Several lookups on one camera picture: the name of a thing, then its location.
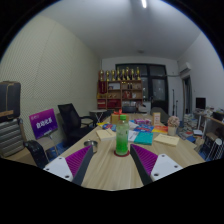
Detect cluttered side desk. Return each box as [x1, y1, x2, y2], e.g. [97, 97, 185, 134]
[193, 109, 224, 148]

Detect small steel cup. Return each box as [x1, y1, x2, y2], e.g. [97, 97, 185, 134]
[83, 139, 99, 154]

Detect dark suitcase with brown trim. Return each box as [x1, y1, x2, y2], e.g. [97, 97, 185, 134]
[0, 80, 22, 124]

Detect black computer monitor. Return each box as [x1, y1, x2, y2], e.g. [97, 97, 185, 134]
[195, 96, 207, 110]

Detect black office chair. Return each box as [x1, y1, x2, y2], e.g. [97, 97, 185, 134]
[57, 103, 98, 146]

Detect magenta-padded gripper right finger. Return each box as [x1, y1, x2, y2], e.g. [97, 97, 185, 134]
[129, 143, 184, 186]

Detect white paper booklet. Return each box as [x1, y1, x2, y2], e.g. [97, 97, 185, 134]
[127, 129, 140, 143]

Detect purple sign board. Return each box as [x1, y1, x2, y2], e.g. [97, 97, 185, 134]
[28, 108, 59, 140]

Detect black framed glass door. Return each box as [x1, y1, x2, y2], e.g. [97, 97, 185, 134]
[115, 63, 169, 114]

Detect green drink bottle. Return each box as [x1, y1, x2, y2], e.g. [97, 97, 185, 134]
[115, 114, 130, 157]

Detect white wall air conditioner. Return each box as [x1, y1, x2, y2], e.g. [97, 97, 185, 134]
[178, 61, 193, 75]

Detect grey ribbed suitcase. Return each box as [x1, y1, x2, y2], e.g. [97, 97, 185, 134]
[0, 118, 25, 158]

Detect orange book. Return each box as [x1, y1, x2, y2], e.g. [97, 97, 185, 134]
[151, 124, 169, 135]

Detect small white side table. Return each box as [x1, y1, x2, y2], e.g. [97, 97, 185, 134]
[88, 109, 108, 124]

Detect small black suitcase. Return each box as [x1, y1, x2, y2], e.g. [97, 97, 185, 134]
[23, 139, 49, 169]

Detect pink box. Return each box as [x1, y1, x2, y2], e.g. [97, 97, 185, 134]
[134, 118, 153, 126]

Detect white stool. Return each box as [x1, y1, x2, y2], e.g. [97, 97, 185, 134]
[203, 137, 223, 161]

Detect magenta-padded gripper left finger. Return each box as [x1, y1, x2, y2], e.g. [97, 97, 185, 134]
[43, 144, 95, 187]

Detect upright orange box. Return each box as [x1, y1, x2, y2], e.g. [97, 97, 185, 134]
[151, 111, 162, 127]

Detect wooden shelf unit with trophies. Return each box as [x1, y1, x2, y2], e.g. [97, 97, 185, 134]
[96, 66, 144, 110]

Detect teal book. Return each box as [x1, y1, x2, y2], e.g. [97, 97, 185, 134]
[133, 131, 154, 146]

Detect flat round red coaster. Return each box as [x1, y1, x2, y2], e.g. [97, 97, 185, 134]
[113, 149, 131, 158]

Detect pink flowers in white pot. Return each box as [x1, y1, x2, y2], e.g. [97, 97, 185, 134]
[167, 115, 181, 136]

